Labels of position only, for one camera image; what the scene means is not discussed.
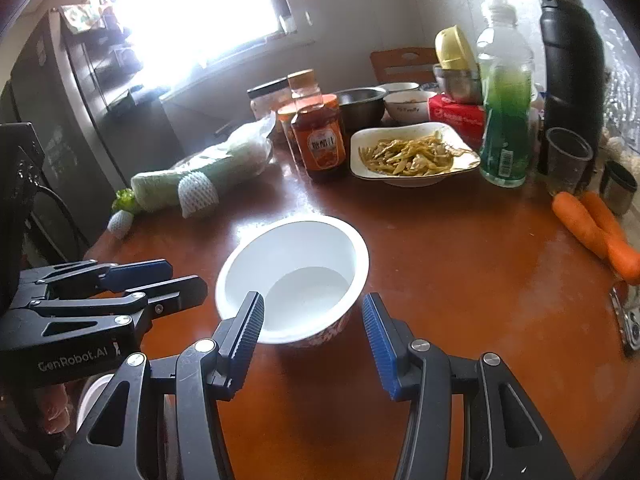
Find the fruit in white foam net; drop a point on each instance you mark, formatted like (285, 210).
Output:
(121, 225)
(197, 195)

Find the green leafy lettuce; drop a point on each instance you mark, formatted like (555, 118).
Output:
(125, 201)

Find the small steel bowl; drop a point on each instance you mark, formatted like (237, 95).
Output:
(457, 85)

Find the clear jar with dark lid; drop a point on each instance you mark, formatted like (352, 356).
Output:
(267, 100)

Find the green drink bottle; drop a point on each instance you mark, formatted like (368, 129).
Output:
(505, 120)

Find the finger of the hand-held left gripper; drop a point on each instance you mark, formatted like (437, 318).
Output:
(175, 292)
(137, 275)

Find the deep steel bowl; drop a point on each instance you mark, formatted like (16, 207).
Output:
(360, 107)

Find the clear plastic bag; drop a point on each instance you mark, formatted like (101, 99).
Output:
(622, 85)

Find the clear plastic cup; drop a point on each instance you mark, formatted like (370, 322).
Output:
(567, 162)

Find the yellow plastic cup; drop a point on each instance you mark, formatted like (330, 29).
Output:
(454, 47)

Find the bright window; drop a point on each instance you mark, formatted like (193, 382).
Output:
(190, 10)

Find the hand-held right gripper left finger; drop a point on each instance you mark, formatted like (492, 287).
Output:
(246, 335)

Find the orange label sauce bottle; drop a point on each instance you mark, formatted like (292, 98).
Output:
(320, 145)

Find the small metal cup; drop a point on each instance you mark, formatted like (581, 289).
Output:
(617, 187)

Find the orange carrot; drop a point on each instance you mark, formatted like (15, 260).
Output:
(602, 215)
(590, 232)

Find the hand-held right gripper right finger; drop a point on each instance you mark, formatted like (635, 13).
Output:
(380, 350)

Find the black thermos flask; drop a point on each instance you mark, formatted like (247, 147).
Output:
(572, 85)

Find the red tissue box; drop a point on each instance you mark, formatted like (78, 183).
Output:
(455, 117)

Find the black metal tool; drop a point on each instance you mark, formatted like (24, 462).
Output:
(627, 320)

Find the wooden chair back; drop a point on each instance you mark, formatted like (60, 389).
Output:
(400, 62)

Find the person's left hand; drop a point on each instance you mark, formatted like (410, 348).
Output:
(55, 410)

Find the white plate with food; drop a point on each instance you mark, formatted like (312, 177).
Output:
(415, 157)

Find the grey refrigerator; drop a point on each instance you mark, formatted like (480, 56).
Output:
(75, 125)

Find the wrapped napa cabbage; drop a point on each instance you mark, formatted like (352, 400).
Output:
(220, 165)

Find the white ceramic bowl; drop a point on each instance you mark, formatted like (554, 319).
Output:
(397, 87)
(410, 107)

